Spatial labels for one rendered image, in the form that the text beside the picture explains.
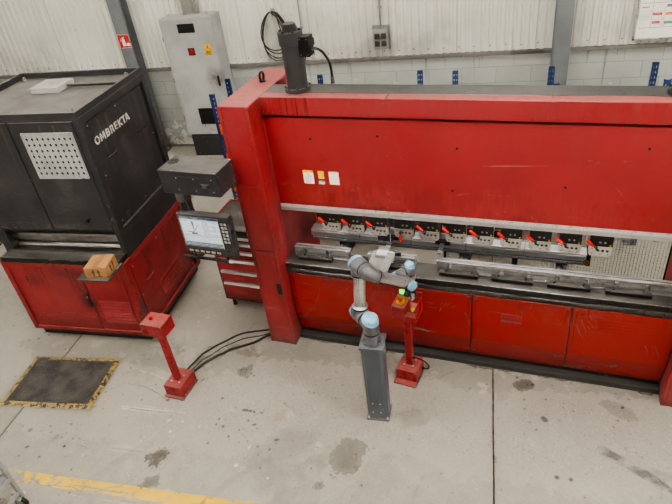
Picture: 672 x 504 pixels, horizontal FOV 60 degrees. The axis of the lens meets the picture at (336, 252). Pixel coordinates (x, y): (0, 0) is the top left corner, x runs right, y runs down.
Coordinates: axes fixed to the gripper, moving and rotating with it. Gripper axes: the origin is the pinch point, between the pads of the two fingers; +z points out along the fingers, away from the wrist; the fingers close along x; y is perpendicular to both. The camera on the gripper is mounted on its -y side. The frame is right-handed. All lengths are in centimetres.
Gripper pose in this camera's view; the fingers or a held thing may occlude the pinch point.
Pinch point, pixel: (411, 299)
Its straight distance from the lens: 449.2
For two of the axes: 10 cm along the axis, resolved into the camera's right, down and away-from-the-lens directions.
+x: -9.0, -1.6, 4.1
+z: 1.5, 7.7, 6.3
